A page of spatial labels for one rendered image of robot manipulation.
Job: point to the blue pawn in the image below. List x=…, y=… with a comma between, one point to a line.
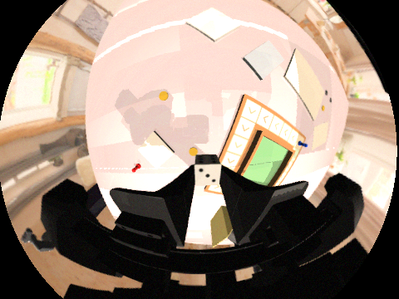
x=302, y=144

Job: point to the white die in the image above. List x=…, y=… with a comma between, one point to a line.
x=207, y=169

